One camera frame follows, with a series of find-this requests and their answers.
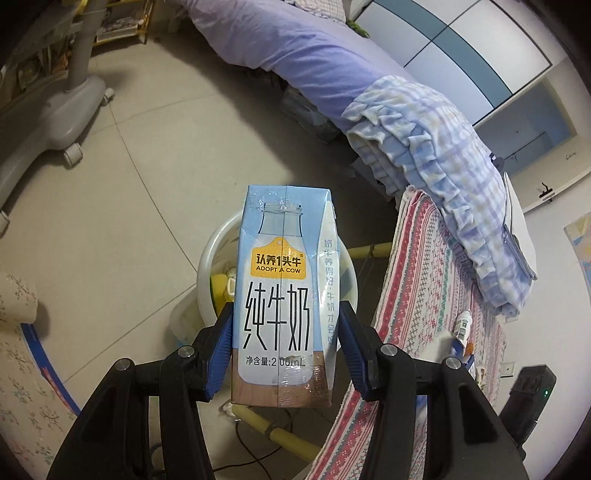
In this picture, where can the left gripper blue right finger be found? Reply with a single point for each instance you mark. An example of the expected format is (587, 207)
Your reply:
(360, 344)

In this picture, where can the floral fabric with blue trim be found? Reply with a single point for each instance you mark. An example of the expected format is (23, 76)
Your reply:
(36, 413)

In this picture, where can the small white bottle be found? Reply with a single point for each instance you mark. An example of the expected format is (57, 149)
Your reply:
(462, 327)

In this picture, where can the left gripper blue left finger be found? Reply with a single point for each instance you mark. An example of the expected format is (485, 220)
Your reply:
(216, 352)

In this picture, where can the grey rolling stand base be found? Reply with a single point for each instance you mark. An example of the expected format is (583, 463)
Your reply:
(53, 115)

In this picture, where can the white plastic trash basin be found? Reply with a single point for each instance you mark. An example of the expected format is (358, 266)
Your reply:
(220, 255)

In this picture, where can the black power adapter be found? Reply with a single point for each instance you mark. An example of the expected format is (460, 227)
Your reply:
(527, 400)

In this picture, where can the blue white wardrobe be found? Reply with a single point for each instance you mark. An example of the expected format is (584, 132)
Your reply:
(503, 68)

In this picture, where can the wooden toy shelf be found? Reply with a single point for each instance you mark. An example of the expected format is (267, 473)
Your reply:
(124, 19)

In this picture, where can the patterned woven bed mat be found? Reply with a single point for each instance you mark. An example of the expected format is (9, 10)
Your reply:
(429, 283)

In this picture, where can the blue plaid folded quilt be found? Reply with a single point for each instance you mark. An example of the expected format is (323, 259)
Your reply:
(411, 135)

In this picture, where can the lavender bed sheet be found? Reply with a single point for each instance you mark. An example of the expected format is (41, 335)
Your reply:
(325, 60)

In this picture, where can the light blue milk carton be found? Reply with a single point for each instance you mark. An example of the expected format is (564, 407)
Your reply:
(286, 306)

